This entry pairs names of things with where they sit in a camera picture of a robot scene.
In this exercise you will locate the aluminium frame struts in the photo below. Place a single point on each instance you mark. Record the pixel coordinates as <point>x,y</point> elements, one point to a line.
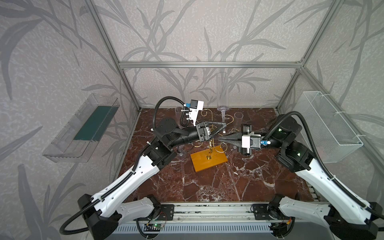
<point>179,46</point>

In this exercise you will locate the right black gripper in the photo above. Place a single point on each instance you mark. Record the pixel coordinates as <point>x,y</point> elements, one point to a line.
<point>245,132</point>

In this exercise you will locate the white wire mesh basket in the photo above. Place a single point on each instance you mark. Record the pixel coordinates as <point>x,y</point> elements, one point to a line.
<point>333,137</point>

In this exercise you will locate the round wine glass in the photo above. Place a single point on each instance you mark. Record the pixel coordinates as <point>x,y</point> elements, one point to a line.
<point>238,120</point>

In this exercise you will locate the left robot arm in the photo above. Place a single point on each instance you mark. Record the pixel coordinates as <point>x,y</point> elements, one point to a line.
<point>105,210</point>

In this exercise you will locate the clear wine glass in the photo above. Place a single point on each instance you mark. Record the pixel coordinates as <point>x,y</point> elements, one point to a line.
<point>222,84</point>
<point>178,115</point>
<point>181,151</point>

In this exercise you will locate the clear plastic wall bin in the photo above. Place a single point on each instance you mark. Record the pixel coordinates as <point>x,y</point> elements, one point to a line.
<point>80,137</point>

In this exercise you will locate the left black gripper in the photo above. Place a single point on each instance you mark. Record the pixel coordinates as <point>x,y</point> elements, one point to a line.
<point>201,132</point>

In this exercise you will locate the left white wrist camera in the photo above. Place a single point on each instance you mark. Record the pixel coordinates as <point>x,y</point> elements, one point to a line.
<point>190,112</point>

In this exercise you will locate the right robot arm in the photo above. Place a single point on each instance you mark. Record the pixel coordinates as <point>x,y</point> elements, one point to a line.
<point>346,215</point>

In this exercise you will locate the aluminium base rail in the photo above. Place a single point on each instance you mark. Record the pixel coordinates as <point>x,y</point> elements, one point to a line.
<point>223,218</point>

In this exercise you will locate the green circuit board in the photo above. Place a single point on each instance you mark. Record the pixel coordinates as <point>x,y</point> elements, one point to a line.
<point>154,227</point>

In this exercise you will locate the yellow wooden rack base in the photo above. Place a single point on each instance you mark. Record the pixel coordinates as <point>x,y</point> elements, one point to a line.
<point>208,158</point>

